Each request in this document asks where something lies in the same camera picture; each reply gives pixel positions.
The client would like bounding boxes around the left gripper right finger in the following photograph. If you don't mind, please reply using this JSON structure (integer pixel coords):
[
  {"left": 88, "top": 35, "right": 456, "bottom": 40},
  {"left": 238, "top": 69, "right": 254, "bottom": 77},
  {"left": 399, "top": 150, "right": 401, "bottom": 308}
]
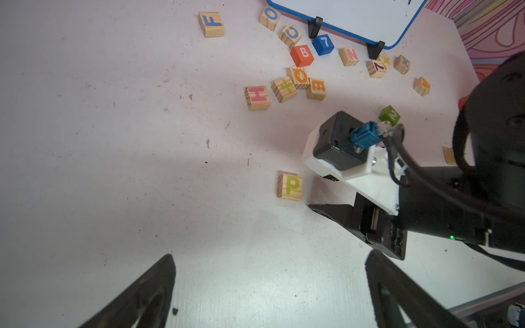
[{"left": 365, "top": 250, "right": 466, "bottom": 327}]

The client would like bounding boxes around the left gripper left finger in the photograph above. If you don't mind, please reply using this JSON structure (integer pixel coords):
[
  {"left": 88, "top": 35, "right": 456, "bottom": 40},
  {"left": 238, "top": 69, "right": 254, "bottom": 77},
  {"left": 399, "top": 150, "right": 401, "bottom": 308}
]
[{"left": 82, "top": 254, "right": 176, "bottom": 327}]

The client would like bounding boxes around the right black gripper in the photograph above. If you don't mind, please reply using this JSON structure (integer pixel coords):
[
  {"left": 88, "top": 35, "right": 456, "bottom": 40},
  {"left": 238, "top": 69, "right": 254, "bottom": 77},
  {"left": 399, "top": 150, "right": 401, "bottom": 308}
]
[{"left": 308, "top": 194, "right": 407, "bottom": 260}]

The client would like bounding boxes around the wooden block green P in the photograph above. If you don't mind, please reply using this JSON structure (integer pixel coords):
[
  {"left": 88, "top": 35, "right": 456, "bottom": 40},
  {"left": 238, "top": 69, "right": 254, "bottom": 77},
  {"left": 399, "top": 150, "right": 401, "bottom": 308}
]
[{"left": 277, "top": 173, "right": 304, "bottom": 201}]

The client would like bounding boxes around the wooden block blue R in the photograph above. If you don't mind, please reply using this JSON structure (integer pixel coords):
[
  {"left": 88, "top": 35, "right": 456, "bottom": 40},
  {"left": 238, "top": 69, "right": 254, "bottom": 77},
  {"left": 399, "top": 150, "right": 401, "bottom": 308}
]
[{"left": 442, "top": 147, "right": 457, "bottom": 165}]

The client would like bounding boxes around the wooden block orange A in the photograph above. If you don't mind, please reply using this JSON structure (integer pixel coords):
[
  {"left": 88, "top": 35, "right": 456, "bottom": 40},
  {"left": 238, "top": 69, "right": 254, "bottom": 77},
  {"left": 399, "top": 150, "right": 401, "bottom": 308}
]
[{"left": 413, "top": 77, "right": 431, "bottom": 96}]

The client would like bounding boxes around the wooden block orange E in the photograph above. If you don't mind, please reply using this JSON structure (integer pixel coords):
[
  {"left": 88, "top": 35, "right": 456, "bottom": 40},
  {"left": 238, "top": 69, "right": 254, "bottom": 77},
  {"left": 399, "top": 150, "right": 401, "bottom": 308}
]
[{"left": 306, "top": 77, "right": 327, "bottom": 101}]

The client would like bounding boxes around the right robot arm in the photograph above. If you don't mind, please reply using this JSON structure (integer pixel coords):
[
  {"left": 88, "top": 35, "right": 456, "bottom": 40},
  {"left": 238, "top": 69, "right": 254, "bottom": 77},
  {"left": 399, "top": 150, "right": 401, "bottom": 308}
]
[{"left": 303, "top": 53, "right": 524, "bottom": 260}]

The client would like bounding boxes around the red block letter B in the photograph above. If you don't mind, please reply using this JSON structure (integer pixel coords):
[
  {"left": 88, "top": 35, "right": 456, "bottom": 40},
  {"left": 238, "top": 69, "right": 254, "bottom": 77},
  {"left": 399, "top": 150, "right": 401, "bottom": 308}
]
[{"left": 291, "top": 45, "right": 314, "bottom": 68}]

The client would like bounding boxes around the whiteboard with PEAR text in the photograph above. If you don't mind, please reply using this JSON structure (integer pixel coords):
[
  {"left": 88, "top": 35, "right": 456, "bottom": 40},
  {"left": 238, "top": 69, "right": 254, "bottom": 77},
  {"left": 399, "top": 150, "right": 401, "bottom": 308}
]
[{"left": 268, "top": 0, "right": 426, "bottom": 50}]

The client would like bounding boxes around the green block number 2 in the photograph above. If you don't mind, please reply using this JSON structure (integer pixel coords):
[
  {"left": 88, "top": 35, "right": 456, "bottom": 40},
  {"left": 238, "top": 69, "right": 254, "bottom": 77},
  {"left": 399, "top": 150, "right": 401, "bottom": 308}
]
[{"left": 378, "top": 105, "right": 401, "bottom": 127}]

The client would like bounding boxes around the red cup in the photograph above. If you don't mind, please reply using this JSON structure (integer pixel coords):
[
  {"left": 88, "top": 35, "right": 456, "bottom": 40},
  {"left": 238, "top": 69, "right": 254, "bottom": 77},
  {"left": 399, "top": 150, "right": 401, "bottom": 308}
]
[{"left": 458, "top": 96, "right": 469, "bottom": 111}]

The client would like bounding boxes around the wooden block purple 7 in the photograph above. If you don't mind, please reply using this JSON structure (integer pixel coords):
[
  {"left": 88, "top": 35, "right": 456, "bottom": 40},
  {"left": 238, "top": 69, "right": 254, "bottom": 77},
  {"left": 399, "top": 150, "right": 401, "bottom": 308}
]
[{"left": 366, "top": 60, "right": 387, "bottom": 79}]

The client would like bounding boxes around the wooden block green symbol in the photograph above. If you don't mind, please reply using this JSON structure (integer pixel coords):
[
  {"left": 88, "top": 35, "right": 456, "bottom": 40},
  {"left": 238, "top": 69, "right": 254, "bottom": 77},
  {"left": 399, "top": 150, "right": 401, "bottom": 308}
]
[{"left": 272, "top": 77, "right": 298, "bottom": 103}]

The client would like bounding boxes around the wooden block blue X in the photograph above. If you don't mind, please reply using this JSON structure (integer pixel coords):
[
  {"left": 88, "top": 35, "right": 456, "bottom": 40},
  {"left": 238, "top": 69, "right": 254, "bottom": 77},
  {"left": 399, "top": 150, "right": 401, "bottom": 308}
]
[{"left": 394, "top": 55, "right": 411, "bottom": 75}]

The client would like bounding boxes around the wooden block green plus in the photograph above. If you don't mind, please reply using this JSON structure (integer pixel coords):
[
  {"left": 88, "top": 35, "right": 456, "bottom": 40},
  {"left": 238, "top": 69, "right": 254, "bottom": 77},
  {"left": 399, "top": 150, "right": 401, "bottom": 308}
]
[{"left": 377, "top": 53, "right": 393, "bottom": 71}]

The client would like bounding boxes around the wooden block orange O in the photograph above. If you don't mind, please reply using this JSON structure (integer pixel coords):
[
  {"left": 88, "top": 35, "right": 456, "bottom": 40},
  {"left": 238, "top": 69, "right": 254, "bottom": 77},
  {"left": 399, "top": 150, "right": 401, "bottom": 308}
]
[{"left": 287, "top": 66, "right": 310, "bottom": 90}]

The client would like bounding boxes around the wooden block pink N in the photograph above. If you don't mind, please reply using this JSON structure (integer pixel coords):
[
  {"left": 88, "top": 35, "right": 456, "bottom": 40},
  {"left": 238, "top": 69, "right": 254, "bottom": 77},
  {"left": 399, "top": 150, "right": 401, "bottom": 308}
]
[{"left": 339, "top": 47, "right": 360, "bottom": 67}]

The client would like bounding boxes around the wooden block pink H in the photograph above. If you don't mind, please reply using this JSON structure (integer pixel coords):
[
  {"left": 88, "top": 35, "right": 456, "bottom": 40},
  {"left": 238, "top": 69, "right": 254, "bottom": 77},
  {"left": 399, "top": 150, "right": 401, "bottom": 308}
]
[{"left": 245, "top": 86, "right": 272, "bottom": 111}]

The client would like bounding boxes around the blue block number 7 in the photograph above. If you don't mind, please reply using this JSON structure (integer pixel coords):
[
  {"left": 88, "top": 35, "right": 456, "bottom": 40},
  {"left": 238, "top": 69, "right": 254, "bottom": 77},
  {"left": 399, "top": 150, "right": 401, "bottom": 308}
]
[{"left": 313, "top": 34, "right": 334, "bottom": 56}]

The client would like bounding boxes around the wooden block blue G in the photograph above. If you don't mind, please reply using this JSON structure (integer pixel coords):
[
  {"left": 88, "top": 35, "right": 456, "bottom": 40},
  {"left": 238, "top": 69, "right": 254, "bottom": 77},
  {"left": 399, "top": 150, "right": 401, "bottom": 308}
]
[{"left": 280, "top": 24, "right": 302, "bottom": 49}]

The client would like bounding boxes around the wooden block blue O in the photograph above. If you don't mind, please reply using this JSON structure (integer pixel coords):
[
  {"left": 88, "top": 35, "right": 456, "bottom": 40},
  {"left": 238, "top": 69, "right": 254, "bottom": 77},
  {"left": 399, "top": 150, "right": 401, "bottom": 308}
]
[{"left": 259, "top": 5, "right": 281, "bottom": 31}]

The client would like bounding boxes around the wooden block blue F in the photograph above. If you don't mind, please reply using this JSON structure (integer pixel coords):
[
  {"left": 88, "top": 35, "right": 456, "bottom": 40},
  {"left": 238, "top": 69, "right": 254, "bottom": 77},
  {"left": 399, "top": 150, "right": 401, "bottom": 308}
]
[{"left": 198, "top": 12, "right": 225, "bottom": 38}]

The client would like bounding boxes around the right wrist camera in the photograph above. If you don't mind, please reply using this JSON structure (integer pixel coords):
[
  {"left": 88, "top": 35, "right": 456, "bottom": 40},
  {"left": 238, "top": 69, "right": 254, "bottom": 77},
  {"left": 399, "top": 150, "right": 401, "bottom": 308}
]
[{"left": 302, "top": 112, "right": 406, "bottom": 216}]

